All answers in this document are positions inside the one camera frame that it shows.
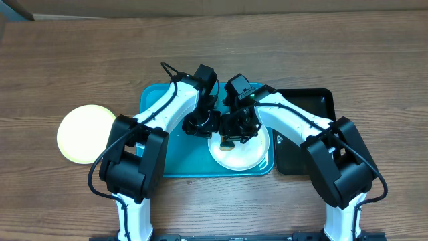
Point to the yellow-green plate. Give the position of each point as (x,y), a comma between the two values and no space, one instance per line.
(83,133)

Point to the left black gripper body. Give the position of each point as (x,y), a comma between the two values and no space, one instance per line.
(202,123)

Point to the green yellow sponge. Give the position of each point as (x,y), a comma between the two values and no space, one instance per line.
(227,145)

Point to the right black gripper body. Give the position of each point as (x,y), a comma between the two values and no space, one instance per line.
(240,130)

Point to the black rectangular tray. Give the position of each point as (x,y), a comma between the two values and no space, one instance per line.
(317,101)

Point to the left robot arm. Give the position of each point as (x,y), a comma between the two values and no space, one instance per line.
(129,169)

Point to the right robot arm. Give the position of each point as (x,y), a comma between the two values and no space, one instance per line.
(338,162)

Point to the white plate with sauce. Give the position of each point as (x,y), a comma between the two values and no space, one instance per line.
(243,156)

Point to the teal plastic tray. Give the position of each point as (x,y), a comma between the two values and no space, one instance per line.
(189,156)

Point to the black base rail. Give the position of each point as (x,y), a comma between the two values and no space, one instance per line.
(296,236)

